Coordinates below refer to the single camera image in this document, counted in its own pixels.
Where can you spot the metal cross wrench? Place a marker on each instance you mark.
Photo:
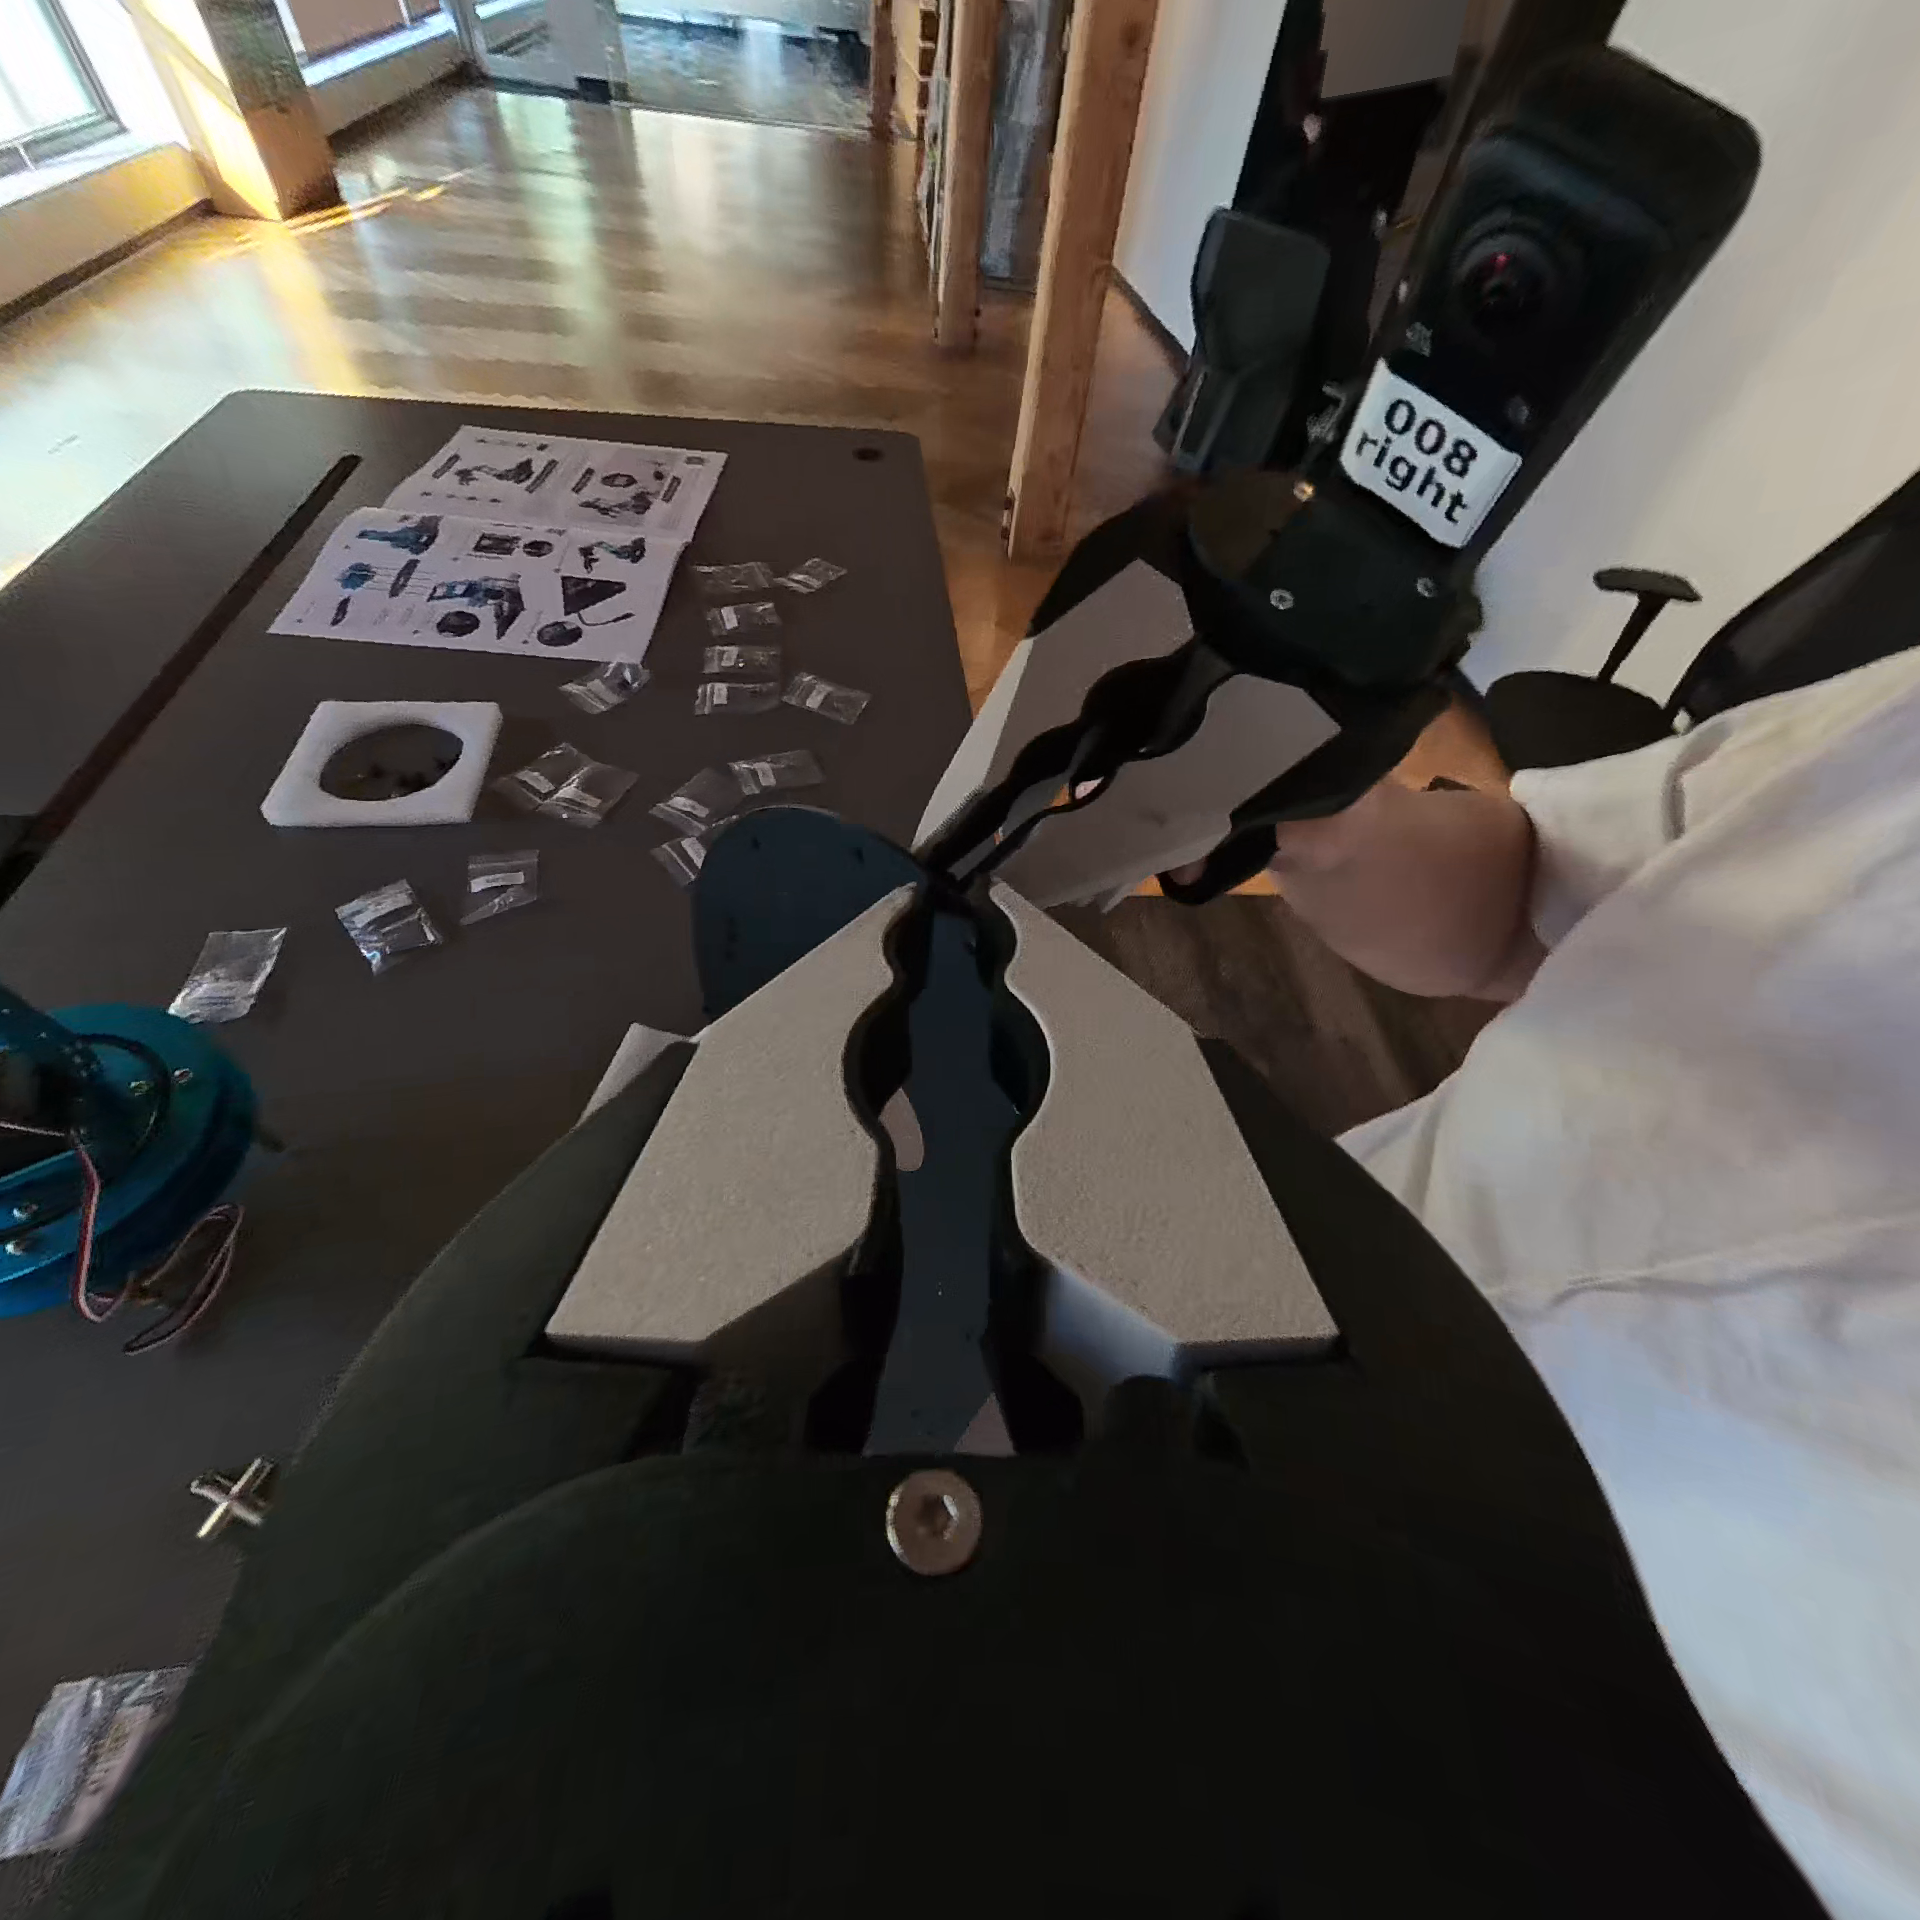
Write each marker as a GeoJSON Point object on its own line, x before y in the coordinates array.
{"type": "Point", "coordinates": [237, 1499]}

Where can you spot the person's white shirt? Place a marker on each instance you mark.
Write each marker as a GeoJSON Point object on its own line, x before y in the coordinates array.
{"type": "Point", "coordinates": [1724, 1424]}

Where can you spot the blue toy robot arm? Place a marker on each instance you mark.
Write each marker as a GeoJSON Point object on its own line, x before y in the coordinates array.
{"type": "Point", "coordinates": [107, 1184]}

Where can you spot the person's right hand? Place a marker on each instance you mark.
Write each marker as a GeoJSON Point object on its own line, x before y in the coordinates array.
{"type": "Point", "coordinates": [1426, 884]}

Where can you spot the clear plastic parts bag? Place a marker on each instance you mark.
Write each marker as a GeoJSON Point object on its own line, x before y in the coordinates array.
{"type": "Point", "coordinates": [90, 1756]}

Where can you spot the black round metal plate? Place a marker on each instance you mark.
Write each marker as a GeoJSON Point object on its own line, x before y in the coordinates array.
{"type": "Point", "coordinates": [946, 1306]}

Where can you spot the large window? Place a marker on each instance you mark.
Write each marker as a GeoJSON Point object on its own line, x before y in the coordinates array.
{"type": "Point", "coordinates": [44, 76]}

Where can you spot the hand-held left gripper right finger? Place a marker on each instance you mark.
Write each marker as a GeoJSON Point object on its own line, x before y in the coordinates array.
{"type": "Point", "coordinates": [1171, 1184]}

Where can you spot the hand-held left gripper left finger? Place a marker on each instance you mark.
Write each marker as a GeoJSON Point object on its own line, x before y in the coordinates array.
{"type": "Point", "coordinates": [721, 1201]}

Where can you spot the wooden post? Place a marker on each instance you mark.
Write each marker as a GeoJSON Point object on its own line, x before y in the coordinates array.
{"type": "Point", "coordinates": [1081, 300]}
{"type": "Point", "coordinates": [969, 182]}

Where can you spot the white square foam frame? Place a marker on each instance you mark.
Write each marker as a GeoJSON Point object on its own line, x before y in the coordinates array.
{"type": "Point", "coordinates": [293, 787]}

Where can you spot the dark desk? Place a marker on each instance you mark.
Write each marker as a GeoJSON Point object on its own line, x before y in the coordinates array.
{"type": "Point", "coordinates": [451, 1079]}

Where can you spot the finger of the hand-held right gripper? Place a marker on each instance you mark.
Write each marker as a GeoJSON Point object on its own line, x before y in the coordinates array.
{"type": "Point", "coordinates": [1051, 691]}
{"type": "Point", "coordinates": [1201, 780]}

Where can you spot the grey office chair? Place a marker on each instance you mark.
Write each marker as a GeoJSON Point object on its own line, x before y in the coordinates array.
{"type": "Point", "coordinates": [1245, 330]}

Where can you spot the scattered small screw bags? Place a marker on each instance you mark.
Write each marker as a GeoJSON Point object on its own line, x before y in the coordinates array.
{"type": "Point", "coordinates": [563, 787]}

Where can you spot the printed instruction sheet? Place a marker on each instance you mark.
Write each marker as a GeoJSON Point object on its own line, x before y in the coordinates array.
{"type": "Point", "coordinates": [494, 540]}

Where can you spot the white foam sheet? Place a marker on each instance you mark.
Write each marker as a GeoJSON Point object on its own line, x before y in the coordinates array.
{"type": "Point", "coordinates": [639, 1066]}

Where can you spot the black office chair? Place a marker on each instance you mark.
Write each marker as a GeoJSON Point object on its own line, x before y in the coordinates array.
{"type": "Point", "coordinates": [1575, 720]}

